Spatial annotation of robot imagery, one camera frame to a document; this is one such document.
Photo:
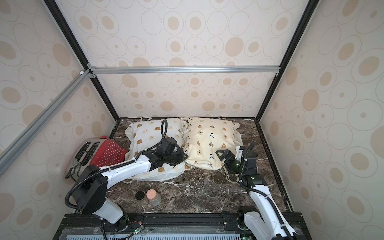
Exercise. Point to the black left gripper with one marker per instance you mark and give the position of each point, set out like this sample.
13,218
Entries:
182,154

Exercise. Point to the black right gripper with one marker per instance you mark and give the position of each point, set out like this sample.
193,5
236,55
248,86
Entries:
227,157

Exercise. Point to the white bear print pillow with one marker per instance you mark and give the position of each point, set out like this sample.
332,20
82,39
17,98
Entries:
146,134

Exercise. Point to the cream animal print pillow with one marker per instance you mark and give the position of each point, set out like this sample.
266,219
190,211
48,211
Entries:
203,137

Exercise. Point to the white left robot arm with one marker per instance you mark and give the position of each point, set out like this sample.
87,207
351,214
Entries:
88,194

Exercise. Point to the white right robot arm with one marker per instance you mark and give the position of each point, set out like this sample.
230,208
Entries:
265,221

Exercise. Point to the pink lid glass jar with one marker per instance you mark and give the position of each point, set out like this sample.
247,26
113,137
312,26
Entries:
154,197

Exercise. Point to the black lid small jar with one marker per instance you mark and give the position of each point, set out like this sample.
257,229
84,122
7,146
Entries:
141,197

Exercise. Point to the red polka dot toaster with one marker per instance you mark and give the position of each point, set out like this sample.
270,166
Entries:
100,152

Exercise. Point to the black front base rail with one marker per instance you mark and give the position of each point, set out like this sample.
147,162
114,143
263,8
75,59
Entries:
223,226

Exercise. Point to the silver horizontal back rail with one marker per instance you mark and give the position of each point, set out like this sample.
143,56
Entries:
185,70

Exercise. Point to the silver diagonal left rail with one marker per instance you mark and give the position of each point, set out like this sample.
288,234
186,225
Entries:
13,151

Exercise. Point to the black corner frame post right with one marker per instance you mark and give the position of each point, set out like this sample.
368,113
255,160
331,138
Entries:
302,25

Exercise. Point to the black corner frame post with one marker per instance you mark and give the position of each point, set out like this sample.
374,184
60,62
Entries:
302,25
63,25

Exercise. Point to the black corner frame post left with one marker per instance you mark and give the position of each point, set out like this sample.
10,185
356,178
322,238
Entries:
63,25

